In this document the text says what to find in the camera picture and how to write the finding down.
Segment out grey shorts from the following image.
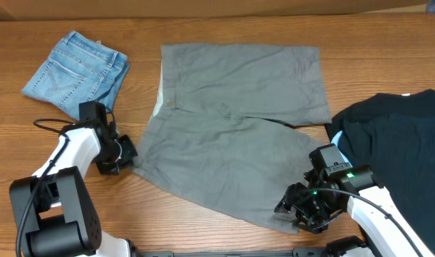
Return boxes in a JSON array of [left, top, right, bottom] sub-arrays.
[[133, 44, 331, 234]]

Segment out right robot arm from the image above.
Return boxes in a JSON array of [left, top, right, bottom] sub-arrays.
[[274, 144, 433, 256]]

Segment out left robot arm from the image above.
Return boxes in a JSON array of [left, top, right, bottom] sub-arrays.
[[9, 101, 141, 257]]

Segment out light blue garment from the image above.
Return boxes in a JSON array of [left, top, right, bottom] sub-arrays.
[[330, 130, 352, 165]]

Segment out folded blue denim jeans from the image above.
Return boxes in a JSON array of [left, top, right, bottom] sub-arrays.
[[21, 31, 130, 119]]

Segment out black t-shirt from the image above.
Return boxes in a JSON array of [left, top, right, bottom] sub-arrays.
[[325, 89, 435, 255]]

